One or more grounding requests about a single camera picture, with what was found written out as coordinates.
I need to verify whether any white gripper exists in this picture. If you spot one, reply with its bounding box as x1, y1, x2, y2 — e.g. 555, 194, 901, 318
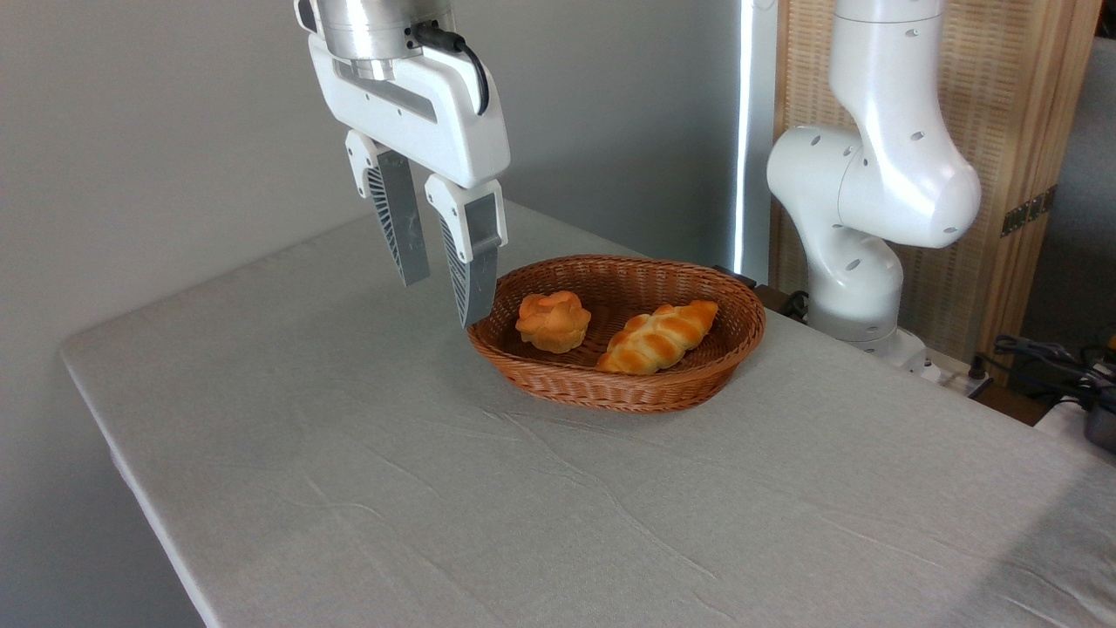
307, 35, 512, 329

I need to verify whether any round flower-shaped bread bun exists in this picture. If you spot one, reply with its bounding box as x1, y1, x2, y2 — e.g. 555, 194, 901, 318
515, 290, 592, 354

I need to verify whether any braided long bread loaf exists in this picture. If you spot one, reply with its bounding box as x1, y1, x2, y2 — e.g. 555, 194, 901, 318
596, 300, 720, 376

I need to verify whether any brown wicker oval basket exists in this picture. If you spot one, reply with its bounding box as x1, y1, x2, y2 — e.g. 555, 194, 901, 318
466, 254, 767, 414

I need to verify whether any grey tablecloth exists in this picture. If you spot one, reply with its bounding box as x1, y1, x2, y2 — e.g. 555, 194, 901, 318
59, 199, 1116, 628

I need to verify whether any dark block behind basket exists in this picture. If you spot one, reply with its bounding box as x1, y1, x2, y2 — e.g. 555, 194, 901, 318
713, 264, 791, 313

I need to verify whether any wooden bamboo folding screen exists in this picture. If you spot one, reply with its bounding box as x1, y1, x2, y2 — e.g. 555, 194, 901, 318
771, 0, 1105, 389

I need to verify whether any black screen hinge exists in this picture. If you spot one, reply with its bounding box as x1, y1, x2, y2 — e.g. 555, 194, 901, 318
1001, 185, 1058, 237

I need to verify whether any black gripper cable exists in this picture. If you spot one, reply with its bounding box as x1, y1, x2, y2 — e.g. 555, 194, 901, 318
410, 22, 490, 117

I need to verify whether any white vertical post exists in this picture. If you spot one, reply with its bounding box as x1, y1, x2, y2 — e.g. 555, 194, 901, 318
732, 0, 779, 285

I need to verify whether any black cable bundle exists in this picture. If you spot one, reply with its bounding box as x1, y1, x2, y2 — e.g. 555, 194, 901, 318
970, 334, 1116, 413

